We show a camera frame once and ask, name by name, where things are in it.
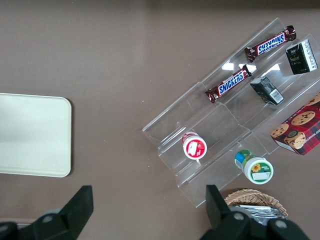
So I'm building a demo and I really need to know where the red plaid cookie box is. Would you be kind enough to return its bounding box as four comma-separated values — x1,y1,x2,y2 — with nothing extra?
270,91,320,157

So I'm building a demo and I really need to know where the green lid cup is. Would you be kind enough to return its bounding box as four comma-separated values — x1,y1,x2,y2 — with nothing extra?
234,149,274,186

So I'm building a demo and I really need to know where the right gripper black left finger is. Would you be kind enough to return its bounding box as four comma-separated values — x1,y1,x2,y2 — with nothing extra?
0,184,95,240

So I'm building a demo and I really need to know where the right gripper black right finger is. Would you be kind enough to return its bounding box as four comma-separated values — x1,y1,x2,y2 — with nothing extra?
199,184,309,240

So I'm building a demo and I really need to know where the beige plastic tray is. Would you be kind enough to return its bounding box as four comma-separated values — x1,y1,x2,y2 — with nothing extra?
0,92,73,179

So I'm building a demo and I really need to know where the dark box with white side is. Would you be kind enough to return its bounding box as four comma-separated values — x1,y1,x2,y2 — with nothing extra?
285,39,319,76

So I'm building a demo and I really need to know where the aluminium foil container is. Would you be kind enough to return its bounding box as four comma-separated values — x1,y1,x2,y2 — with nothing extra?
234,204,286,223

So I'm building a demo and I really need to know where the Snickers chocolate bar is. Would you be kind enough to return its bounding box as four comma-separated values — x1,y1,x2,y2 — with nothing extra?
243,24,297,63
204,63,253,104

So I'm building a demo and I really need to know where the small dark green box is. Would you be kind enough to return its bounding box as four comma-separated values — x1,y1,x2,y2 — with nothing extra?
249,76,286,106

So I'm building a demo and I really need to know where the light wicker basket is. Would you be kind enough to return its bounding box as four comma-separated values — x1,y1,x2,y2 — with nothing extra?
223,188,289,221

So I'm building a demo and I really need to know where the clear acrylic stepped stand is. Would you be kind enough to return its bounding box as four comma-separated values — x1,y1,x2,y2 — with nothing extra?
141,17,320,209

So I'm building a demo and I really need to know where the red lid cup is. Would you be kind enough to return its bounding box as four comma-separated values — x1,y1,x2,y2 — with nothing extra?
181,130,208,160

